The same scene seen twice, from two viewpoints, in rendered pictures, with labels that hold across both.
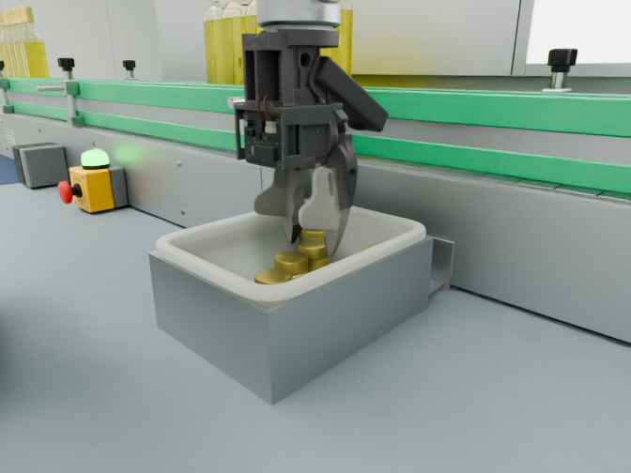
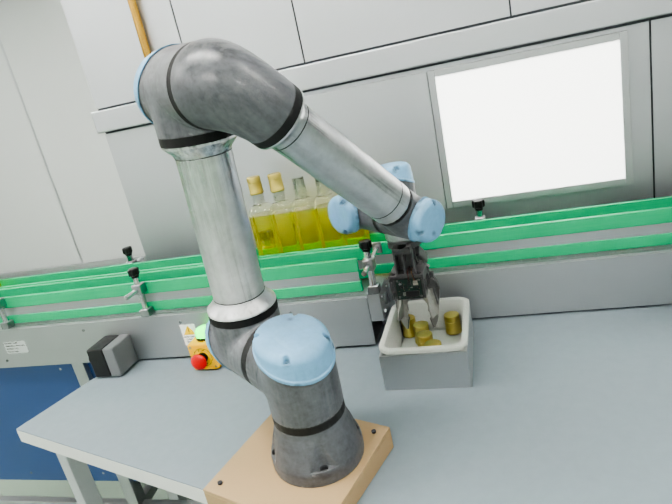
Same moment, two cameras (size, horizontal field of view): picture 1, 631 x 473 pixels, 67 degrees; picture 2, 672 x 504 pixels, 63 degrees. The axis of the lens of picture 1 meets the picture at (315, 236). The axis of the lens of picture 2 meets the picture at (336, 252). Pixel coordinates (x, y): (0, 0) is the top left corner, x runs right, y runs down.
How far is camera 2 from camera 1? 84 cm
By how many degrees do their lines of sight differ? 25
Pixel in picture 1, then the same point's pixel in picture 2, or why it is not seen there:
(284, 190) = (402, 305)
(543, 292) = (514, 306)
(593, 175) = (518, 254)
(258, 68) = (403, 261)
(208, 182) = (322, 316)
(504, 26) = (437, 187)
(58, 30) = not seen: outside the picture
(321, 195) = (430, 301)
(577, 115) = (504, 234)
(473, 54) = not seen: hidden behind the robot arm
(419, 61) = not seen: hidden behind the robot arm
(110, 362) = (395, 408)
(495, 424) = (539, 357)
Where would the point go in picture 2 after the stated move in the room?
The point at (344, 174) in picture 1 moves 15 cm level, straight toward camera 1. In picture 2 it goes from (436, 289) to (484, 309)
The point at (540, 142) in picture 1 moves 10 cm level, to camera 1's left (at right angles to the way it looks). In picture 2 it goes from (492, 246) to (459, 261)
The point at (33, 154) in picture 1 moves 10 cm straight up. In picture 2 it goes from (117, 349) to (103, 313)
